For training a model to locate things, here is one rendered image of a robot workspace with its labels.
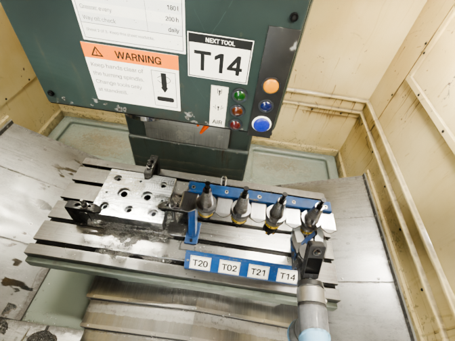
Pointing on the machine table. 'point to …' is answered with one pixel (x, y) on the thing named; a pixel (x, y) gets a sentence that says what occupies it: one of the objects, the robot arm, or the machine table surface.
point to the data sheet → (134, 23)
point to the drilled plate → (152, 219)
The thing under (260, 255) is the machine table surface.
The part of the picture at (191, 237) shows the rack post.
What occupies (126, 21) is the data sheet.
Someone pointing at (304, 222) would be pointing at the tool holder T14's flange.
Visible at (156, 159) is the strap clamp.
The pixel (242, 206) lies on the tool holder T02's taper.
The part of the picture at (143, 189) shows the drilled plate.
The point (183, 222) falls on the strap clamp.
